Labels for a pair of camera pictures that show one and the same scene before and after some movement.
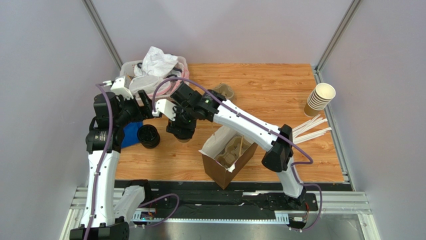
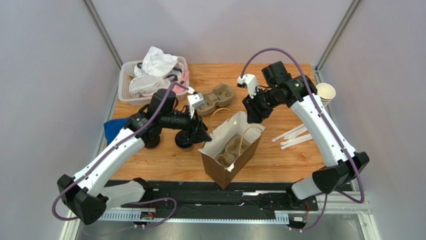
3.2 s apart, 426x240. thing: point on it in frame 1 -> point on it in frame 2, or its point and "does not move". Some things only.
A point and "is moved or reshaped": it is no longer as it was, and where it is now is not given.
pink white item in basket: x=145 y=86 does not move
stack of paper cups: x=318 y=98 does not move
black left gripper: x=144 y=112 -> x=195 y=131
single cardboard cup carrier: x=235 y=149 does not move
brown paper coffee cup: x=183 y=141 is moved or reshaped
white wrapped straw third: x=305 y=137 does not move
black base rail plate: x=223 y=197 does not move
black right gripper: x=179 y=92 -> x=252 y=107
